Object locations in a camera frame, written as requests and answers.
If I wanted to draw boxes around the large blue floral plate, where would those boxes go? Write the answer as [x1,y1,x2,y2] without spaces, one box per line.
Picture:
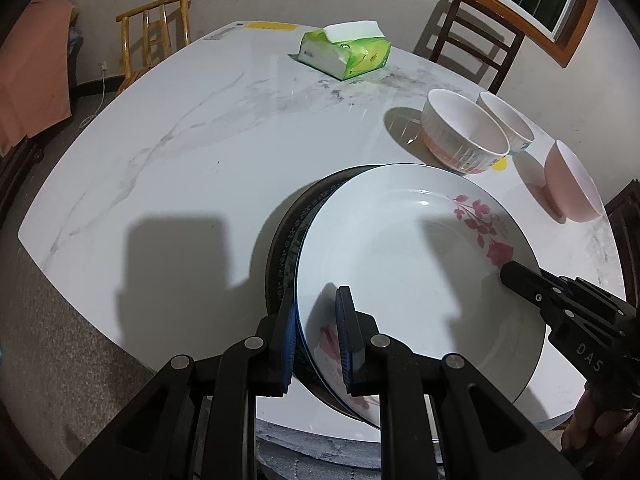
[265,164,382,314]

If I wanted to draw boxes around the pink large bowl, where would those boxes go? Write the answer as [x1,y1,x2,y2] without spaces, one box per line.
[544,140,605,222]

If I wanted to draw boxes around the white plate pink flowers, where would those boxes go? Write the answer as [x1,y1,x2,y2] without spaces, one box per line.
[295,164,544,425]

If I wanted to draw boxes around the white bowl blue dolphin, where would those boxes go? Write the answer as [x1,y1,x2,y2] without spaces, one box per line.
[476,91,535,155]

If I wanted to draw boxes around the white bowl with lettering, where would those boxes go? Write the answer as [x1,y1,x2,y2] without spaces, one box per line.
[421,89,510,174]

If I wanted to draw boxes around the person's right hand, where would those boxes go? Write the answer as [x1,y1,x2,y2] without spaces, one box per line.
[561,382,597,451]

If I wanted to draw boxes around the yellow warning sticker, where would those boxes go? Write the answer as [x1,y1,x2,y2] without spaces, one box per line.
[491,157,508,171]

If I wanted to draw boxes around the green tissue pack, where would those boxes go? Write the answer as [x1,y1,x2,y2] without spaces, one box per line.
[295,21,392,81]

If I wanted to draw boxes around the dark wooden chair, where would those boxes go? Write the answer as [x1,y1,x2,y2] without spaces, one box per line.
[428,0,525,94]

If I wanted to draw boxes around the yellow label on table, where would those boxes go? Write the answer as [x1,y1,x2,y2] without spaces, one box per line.
[245,21,297,32]

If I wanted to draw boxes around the bamboo chair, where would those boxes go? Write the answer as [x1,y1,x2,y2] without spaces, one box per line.
[115,0,192,94]

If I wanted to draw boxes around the pink cloth on chair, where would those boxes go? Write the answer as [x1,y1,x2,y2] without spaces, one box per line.
[0,0,75,155]

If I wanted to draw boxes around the white charging cable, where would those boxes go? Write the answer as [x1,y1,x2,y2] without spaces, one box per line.
[77,62,109,129]

